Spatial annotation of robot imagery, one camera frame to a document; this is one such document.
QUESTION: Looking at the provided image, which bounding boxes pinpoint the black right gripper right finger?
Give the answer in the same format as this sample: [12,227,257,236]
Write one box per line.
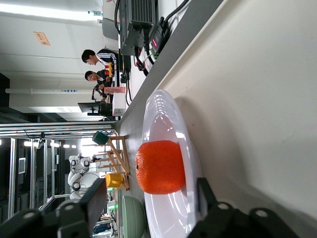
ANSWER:
[187,177,300,238]

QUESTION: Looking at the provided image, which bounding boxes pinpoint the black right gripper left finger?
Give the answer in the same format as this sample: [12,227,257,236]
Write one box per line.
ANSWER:
[0,178,108,238]

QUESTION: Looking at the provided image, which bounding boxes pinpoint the white round plate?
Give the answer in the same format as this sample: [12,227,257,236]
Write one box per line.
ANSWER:
[141,89,207,238]

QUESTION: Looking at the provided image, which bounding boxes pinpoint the orange fruit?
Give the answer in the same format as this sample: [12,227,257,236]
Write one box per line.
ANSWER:
[135,140,186,195]

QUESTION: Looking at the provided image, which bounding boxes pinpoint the yellow mug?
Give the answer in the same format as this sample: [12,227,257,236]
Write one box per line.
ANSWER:
[105,173,124,188]

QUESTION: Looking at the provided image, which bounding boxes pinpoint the pale green bowl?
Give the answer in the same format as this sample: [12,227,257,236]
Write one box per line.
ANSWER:
[121,195,147,238]

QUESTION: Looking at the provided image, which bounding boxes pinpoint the wooden mug rack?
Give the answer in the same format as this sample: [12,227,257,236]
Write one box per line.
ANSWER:
[95,134,131,192]

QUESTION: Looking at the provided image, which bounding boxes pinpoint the dark green mug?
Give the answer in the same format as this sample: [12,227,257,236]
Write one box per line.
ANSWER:
[92,131,110,146]

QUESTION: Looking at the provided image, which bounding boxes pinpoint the black monitor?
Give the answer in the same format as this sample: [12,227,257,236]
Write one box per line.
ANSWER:
[77,101,103,117]

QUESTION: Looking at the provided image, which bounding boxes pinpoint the white box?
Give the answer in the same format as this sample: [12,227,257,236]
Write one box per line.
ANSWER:
[112,92,127,117]

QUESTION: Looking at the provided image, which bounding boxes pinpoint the cream tray with bear print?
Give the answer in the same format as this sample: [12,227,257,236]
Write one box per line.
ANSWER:
[156,0,317,238]

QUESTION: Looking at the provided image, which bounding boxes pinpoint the white pipe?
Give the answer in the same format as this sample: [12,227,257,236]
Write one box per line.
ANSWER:
[5,88,95,95]

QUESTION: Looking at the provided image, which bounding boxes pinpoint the pink carton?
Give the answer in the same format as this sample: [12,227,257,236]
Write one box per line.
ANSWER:
[104,86,127,95]

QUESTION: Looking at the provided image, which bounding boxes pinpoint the person with glasses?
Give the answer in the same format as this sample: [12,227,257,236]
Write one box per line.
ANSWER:
[84,69,113,103]

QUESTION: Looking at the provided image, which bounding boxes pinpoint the yellow red button box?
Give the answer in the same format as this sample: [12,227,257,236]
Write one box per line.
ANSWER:
[105,61,115,77]

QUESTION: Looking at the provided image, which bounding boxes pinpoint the person in striped jacket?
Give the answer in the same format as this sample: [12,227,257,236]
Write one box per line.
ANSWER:
[81,48,120,67]

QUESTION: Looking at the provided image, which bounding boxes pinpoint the black device with red light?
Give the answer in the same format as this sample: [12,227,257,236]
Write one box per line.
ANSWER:
[148,16,172,56]

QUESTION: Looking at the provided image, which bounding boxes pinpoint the black finned controller box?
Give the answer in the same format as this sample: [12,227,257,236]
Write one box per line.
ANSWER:
[118,0,159,57]

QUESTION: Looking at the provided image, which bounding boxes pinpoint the aluminium frame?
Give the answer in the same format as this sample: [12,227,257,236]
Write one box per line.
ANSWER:
[0,121,117,219]

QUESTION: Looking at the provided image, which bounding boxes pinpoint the orange wall sign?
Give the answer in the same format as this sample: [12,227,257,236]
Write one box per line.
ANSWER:
[33,31,51,47]

